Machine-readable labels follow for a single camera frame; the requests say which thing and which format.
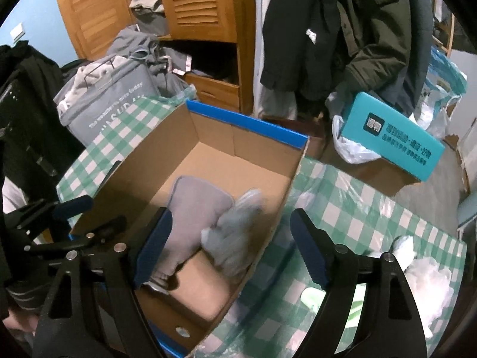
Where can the white fluffy cloth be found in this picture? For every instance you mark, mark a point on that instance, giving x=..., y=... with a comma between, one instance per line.
x=432, y=291

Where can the person's left forearm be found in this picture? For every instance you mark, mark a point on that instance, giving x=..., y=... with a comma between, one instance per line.
x=22, y=305

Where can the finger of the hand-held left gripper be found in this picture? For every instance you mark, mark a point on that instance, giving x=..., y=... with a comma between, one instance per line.
x=100, y=231
x=72, y=207

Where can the grey fabric storage bag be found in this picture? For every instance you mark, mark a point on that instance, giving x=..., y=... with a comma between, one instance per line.
x=111, y=97

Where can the grey cloth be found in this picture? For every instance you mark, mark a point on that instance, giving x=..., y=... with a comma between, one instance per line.
x=193, y=205

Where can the black hanging jacket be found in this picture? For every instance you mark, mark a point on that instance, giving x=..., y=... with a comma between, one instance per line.
x=294, y=37

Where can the blue plastic bag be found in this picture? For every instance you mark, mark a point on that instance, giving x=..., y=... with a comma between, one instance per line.
x=445, y=82

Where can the white wall switch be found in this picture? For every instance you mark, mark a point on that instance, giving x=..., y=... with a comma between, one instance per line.
x=17, y=32

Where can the white plastic bag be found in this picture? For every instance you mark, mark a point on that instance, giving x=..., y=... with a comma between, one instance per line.
x=348, y=149

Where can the black bag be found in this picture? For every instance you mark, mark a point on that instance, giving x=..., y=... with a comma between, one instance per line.
x=26, y=119

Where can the teal box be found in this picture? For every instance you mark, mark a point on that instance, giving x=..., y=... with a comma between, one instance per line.
x=395, y=138

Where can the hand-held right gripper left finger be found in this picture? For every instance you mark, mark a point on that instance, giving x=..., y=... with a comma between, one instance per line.
x=156, y=248

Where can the green white checked tablecloth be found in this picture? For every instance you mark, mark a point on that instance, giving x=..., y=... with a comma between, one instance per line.
x=335, y=201

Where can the wooden wardrobe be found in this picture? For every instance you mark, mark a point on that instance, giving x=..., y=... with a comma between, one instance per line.
x=201, y=3

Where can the olive green hanging jacket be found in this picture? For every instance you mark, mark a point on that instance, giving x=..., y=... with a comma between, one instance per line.
x=376, y=33

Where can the brown cardboard box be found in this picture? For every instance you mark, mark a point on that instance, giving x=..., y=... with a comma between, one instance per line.
x=376, y=175

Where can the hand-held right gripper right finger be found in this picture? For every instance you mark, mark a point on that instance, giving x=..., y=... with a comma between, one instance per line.
x=309, y=248

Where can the pile of grey clothes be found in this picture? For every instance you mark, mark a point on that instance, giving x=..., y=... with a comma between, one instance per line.
x=164, y=63

